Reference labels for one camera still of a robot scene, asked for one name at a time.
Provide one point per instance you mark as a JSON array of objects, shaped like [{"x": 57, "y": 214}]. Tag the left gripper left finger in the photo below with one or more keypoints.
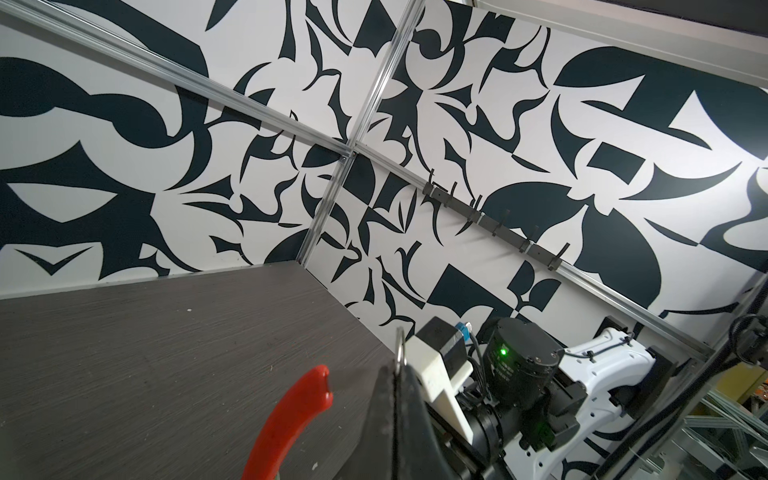
[{"x": 375, "y": 455}]

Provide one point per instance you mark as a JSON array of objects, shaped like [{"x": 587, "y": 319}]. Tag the metal keyring with red grip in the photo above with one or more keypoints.
[{"x": 311, "y": 395}]

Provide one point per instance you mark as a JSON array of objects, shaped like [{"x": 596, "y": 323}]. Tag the black wall hook rail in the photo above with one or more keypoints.
[{"x": 496, "y": 227}]

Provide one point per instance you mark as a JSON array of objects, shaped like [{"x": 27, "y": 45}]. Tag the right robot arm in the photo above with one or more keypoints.
[{"x": 512, "y": 403}]

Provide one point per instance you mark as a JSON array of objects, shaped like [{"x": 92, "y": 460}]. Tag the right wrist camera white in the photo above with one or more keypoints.
[{"x": 438, "y": 355}]

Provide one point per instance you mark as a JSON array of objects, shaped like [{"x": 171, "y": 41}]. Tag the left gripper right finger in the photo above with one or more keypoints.
[{"x": 417, "y": 453}]

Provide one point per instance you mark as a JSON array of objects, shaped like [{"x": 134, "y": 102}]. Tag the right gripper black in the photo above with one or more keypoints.
[{"x": 467, "y": 459}]

